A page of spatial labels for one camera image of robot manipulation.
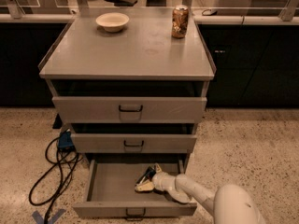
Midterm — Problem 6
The blue silver redbull can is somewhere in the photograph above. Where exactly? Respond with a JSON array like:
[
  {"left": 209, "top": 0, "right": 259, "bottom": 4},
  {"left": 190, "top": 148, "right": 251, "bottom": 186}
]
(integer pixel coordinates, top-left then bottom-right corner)
[{"left": 136, "top": 167, "right": 156, "bottom": 185}]

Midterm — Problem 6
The grey top drawer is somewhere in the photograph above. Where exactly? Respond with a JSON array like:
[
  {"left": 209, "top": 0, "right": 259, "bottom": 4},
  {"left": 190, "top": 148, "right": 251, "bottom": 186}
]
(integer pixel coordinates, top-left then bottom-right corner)
[{"left": 52, "top": 96, "right": 206, "bottom": 123}]

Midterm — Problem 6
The grey middle drawer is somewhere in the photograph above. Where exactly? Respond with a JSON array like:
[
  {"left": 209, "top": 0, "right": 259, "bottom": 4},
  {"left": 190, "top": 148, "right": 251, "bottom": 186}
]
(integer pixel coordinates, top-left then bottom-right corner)
[{"left": 71, "top": 133, "right": 196, "bottom": 153}]

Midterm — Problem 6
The gold patterned drink can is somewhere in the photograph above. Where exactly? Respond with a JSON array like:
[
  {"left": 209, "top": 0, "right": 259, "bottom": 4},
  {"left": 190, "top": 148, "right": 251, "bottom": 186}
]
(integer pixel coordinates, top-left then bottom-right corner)
[{"left": 172, "top": 5, "right": 189, "bottom": 38}]

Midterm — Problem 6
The black floor cable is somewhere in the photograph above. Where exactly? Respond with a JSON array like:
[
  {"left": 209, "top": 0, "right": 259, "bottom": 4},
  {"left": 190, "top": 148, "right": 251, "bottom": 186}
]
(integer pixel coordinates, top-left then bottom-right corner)
[{"left": 28, "top": 136, "right": 85, "bottom": 224}]

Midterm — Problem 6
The grey bottom drawer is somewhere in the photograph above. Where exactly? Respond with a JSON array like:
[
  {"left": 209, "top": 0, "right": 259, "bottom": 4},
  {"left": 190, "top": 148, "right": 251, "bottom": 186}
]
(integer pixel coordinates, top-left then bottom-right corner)
[{"left": 73, "top": 155, "right": 197, "bottom": 218}]

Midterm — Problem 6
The blue tape floor marker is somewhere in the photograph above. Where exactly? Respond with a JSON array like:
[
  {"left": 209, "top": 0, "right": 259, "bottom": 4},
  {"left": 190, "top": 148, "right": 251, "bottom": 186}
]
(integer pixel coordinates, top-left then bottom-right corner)
[{"left": 32, "top": 208, "right": 67, "bottom": 224}]

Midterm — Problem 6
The blue power adapter box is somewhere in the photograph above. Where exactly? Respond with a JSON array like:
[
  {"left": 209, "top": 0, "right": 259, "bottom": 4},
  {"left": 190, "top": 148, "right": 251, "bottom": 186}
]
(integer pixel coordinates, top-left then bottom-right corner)
[{"left": 57, "top": 131, "right": 74, "bottom": 151}]

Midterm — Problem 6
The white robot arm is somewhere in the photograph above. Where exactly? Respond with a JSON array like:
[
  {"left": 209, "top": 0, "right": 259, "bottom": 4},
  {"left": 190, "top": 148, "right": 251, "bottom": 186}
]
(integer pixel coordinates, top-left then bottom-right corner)
[{"left": 135, "top": 163, "right": 266, "bottom": 224}]

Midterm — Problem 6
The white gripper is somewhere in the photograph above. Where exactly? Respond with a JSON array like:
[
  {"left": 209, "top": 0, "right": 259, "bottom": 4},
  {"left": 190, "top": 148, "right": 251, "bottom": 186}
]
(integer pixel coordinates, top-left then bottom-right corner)
[{"left": 135, "top": 163, "right": 176, "bottom": 192}]

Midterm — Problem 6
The grey drawer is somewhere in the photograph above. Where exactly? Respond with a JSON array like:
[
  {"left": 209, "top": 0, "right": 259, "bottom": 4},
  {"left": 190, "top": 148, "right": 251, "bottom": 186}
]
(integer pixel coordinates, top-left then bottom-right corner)
[
  {"left": 52, "top": 96, "right": 206, "bottom": 123},
  {"left": 73, "top": 155, "right": 197, "bottom": 218},
  {"left": 71, "top": 133, "right": 196, "bottom": 153}
]

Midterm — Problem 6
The white paper bowl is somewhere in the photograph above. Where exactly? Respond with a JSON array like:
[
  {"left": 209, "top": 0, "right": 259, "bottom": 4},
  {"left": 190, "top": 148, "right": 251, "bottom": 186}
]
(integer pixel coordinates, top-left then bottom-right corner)
[{"left": 95, "top": 12, "right": 129, "bottom": 33}]

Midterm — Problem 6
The grey metal drawer cabinet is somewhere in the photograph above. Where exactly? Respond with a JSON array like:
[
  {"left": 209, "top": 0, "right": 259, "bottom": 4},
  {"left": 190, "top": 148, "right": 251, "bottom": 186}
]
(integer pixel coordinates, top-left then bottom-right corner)
[{"left": 37, "top": 7, "right": 217, "bottom": 219}]

